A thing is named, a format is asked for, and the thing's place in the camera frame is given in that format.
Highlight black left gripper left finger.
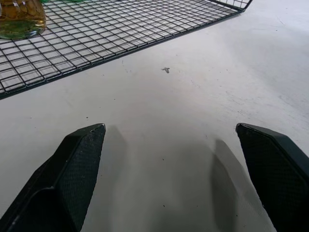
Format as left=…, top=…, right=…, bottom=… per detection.
left=0, top=123, right=106, bottom=232

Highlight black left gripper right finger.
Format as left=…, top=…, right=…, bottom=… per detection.
left=235, top=122, right=309, bottom=232

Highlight black wire mesh rack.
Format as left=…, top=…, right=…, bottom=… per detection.
left=0, top=0, right=253, bottom=100

